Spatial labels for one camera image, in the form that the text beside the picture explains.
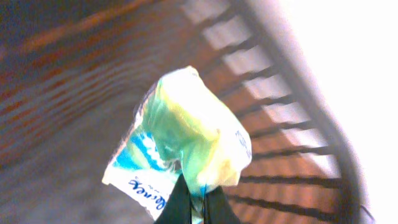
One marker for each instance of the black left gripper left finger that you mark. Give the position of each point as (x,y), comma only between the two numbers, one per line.
(178,209)

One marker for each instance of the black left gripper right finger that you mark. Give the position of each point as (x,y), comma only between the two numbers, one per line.
(216,209)

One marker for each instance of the green blue plastic packet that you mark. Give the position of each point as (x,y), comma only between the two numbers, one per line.
(179,128)

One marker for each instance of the grey plastic mesh basket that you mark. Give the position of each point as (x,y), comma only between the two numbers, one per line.
(73,73)

